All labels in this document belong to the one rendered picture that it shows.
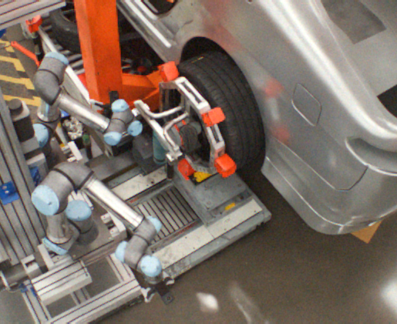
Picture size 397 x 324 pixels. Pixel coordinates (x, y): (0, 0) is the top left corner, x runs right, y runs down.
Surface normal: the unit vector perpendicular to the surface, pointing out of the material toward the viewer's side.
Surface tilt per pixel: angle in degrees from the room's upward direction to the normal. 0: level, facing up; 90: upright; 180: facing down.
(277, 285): 0
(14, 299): 0
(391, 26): 22
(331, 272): 0
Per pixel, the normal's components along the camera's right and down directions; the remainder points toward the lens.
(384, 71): 0.23, -0.32
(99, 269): 0.04, -0.58
